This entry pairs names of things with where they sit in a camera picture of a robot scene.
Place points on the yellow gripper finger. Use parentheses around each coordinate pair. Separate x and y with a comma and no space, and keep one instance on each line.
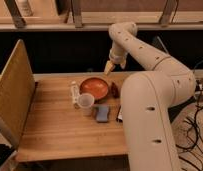
(109,67)

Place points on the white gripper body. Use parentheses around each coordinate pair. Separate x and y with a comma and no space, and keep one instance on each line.
(118,59)

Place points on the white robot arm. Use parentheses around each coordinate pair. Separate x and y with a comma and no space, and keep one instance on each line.
(146,97)

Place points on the orange ceramic bowl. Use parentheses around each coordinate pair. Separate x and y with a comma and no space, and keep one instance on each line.
(95,86)

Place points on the dark red small object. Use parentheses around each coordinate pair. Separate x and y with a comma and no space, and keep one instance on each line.
(114,90)

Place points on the blue sponge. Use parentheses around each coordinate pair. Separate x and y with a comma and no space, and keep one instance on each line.
(102,114)

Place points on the right dark side panel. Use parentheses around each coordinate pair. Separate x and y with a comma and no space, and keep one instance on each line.
(157,43)

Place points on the black rectangular device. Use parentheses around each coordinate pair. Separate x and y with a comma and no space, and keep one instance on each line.
(119,117)

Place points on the left wooden side panel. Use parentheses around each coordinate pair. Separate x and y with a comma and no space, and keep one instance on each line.
(17,87)

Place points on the wooden shelf rail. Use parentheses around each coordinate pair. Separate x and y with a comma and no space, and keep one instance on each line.
(100,21)

